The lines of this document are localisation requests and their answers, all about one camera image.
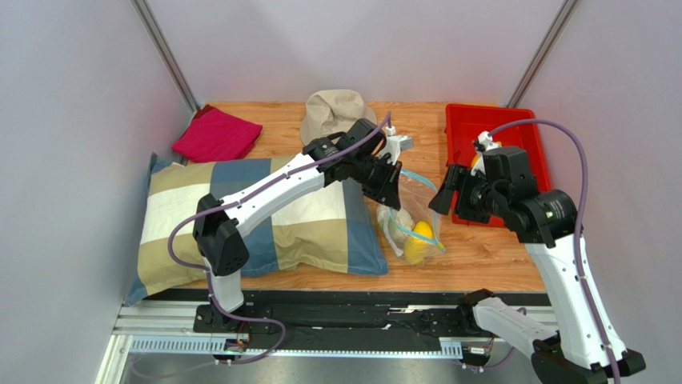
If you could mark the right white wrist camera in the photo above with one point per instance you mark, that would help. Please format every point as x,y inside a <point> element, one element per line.
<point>482,144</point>

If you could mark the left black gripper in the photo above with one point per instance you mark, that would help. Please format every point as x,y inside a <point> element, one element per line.
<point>388,193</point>

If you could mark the plaid pillow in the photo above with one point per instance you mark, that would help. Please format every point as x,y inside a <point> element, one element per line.
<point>331,229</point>

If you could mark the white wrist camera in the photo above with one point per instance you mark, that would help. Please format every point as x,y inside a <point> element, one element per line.
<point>395,144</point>
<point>482,144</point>

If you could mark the red plastic bin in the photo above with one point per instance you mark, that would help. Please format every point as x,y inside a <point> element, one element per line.
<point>464,123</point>

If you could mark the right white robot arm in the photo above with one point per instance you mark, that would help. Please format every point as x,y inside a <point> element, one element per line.
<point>583,346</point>

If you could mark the fake white cauliflower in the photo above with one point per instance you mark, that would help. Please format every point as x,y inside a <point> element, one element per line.
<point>398,223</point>

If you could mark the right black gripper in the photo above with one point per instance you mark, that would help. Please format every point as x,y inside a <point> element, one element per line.
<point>462,193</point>

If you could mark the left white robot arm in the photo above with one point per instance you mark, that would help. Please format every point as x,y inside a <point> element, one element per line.
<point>368,153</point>

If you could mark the fake banana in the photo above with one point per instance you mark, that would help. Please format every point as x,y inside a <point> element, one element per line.
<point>478,155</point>

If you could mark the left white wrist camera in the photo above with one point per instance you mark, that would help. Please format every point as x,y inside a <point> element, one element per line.
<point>395,144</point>

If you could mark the magenta folded cloth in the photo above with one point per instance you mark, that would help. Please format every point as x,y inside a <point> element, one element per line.
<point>216,136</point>

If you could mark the clear zip top bag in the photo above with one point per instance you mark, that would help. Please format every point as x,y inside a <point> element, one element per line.
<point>413,232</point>

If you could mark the beige bucket hat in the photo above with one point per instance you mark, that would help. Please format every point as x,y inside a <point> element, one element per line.
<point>331,111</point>

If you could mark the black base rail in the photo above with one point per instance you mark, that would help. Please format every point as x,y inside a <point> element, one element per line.
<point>345,321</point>

